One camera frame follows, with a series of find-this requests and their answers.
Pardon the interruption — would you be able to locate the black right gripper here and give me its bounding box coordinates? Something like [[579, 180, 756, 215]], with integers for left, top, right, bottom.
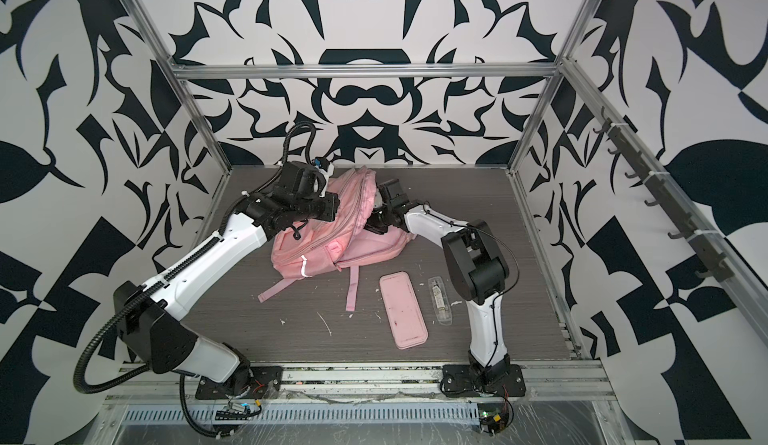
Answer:
[[345, 203, 395, 234]]

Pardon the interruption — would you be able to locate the pink student backpack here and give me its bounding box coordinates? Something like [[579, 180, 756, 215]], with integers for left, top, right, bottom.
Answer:
[[258, 167, 415, 312]]

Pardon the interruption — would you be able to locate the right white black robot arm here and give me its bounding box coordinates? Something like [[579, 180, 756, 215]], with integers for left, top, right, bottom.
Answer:
[[366, 202, 511, 385]]

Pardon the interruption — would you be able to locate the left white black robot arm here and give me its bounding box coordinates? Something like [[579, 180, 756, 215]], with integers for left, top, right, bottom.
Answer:
[[73, 187, 340, 397]]

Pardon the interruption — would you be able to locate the clear plastic pen case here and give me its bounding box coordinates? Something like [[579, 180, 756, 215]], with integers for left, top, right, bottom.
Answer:
[[428, 276, 453, 326]]

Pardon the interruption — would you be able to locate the pink pencil case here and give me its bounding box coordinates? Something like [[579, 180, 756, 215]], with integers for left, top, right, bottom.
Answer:
[[379, 272, 428, 350]]

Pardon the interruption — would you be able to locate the left small circuit board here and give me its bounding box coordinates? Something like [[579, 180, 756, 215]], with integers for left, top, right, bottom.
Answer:
[[215, 401, 263, 421]]

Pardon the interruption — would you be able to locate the small circuit board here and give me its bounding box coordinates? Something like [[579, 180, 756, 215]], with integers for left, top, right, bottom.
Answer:
[[215, 401, 263, 421], [479, 409, 514, 435]]

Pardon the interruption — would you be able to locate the right small circuit board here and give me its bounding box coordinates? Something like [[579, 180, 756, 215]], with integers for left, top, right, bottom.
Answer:
[[479, 409, 514, 435]]

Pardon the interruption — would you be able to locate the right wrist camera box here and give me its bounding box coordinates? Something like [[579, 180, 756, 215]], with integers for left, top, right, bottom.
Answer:
[[377, 179, 409, 208]]

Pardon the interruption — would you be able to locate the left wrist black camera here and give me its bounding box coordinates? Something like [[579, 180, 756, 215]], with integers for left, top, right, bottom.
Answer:
[[276, 157, 334, 199]]

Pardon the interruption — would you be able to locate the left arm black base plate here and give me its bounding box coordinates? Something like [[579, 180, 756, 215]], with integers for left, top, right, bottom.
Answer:
[[195, 365, 284, 400]]

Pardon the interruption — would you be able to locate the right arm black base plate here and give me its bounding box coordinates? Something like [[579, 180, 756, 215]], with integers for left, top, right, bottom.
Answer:
[[439, 363, 527, 398]]

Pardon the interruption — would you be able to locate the white slotted cable duct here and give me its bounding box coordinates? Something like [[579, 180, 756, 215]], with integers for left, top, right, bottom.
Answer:
[[119, 401, 481, 427]]

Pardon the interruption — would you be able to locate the aluminium frame rail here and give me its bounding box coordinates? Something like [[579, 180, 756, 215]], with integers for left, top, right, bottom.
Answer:
[[101, 359, 619, 407]]

